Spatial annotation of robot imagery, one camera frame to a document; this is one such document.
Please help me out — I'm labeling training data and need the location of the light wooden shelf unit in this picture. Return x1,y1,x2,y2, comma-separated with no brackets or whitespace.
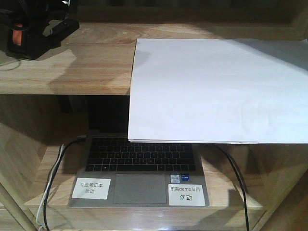
0,0,308,231

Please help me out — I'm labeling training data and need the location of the left white laptop sticker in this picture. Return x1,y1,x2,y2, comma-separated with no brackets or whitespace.
71,178,111,200

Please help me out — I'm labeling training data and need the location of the right white laptop sticker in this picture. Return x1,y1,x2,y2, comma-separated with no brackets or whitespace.
168,184,205,206

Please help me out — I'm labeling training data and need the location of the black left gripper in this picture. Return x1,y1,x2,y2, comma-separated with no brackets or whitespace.
0,0,79,52

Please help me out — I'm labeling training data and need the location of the white laptop sticker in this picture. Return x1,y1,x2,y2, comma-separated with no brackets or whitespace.
168,184,205,206
71,178,111,200

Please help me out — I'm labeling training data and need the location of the white laptop cable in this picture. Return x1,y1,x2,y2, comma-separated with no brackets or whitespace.
35,135,87,229

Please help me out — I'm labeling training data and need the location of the black laptop power cable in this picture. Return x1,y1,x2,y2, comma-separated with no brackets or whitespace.
43,137,85,231

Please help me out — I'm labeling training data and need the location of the black cable right of laptop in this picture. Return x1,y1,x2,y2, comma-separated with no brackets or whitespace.
211,143,250,231

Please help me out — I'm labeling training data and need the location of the silver open laptop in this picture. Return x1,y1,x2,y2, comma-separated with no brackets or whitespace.
69,131,209,208

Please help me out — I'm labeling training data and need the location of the black stapler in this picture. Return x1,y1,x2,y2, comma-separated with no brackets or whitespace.
6,19,79,60

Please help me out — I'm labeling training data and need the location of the white paper stack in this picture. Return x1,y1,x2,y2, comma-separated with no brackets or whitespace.
128,38,308,144

